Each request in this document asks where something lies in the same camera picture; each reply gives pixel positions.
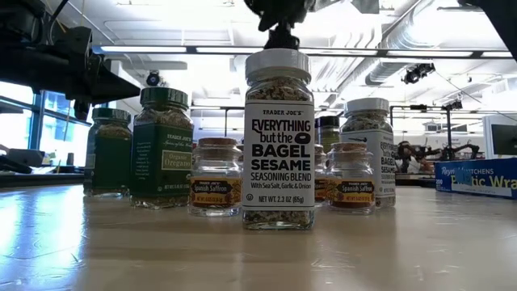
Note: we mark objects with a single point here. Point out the dark computer monitor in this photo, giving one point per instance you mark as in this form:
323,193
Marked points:
505,139

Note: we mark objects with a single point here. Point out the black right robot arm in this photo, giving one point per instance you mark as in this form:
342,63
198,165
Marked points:
501,20

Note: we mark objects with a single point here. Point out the blue plastic wrap box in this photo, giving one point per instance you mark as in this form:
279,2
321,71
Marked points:
476,178

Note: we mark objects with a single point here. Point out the background robot arms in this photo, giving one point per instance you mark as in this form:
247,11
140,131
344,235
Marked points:
416,153

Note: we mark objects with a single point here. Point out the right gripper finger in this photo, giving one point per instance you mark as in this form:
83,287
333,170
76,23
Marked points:
276,43
288,42

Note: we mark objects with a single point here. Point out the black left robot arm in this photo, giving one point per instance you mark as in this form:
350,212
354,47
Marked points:
24,60

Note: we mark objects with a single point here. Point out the black ceiling projector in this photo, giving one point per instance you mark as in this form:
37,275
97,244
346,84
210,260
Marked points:
418,72

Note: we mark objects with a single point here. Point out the round ceiling camera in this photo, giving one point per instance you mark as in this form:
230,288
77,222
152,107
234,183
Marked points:
153,79

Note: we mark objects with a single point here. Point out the long ceiling light bar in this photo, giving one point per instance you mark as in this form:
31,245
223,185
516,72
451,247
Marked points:
141,49

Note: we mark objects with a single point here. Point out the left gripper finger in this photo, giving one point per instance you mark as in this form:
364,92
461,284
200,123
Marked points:
117,87

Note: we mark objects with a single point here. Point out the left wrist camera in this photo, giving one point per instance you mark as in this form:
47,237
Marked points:
76,40

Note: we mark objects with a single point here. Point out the green lid spice jar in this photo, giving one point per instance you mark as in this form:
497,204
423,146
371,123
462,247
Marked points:
107,161
161,161

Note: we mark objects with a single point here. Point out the cork lid saffron jar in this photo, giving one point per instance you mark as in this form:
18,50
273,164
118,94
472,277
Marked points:
215,190
350,190
320,178

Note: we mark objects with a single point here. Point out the white lid bagel seasoning jar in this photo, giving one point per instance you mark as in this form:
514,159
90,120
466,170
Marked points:
278,161
369,129

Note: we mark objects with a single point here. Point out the black background rig frame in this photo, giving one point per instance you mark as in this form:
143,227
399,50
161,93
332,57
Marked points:
448,129

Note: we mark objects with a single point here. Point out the black lid spice jar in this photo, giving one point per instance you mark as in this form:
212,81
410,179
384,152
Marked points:
329,123

